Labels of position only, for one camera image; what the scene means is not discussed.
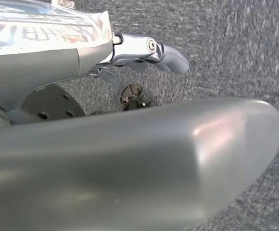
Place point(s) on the black robot foot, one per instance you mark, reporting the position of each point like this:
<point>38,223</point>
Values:
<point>134,97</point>

